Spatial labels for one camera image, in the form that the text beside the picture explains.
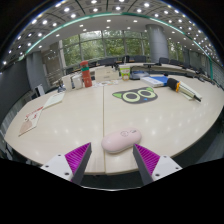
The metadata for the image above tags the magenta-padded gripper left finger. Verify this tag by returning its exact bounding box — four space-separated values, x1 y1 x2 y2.
40 142 93 186

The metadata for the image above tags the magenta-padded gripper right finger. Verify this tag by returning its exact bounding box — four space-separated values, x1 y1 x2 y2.
132 143 183 186

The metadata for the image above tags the pink computer mouse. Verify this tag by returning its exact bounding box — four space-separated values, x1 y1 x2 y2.
100 127 143 155

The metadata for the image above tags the cat-shaped grey green mouse pad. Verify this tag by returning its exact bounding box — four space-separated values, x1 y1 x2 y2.
111 86 159 105

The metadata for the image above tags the red and white leaflet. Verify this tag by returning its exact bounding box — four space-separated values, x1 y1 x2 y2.
18 105 44 137

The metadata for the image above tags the pale white booklet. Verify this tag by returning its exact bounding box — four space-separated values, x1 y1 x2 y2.
42 91 66 110

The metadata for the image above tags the white paper cup stack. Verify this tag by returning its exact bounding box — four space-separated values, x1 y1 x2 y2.
61 77 74 91

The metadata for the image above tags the white lidded cup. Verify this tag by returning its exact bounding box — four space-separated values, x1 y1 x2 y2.
71 73 84 90

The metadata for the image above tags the blue and white book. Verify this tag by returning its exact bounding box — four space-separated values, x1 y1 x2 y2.
140 75 170 88

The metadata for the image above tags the grey conference microphone console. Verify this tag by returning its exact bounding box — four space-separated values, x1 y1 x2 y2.
129 70 150 81

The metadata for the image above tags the red bottle with green band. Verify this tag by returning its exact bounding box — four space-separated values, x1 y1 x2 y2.
79 60 93 89

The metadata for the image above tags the colourful sticker sheet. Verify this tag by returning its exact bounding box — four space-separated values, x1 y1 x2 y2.
93 79 119 88

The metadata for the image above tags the beige cardboard box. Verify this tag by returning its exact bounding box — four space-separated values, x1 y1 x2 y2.
94 66 120 83

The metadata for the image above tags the group of dark office chairs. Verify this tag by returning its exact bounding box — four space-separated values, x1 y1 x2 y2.
96 54 208 76

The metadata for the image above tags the group of ceiling lights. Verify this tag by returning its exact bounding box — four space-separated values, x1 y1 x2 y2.
1 0 221 66

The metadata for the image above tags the black microphone with yellow ring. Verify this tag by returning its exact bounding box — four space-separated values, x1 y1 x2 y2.
166 77 203 103

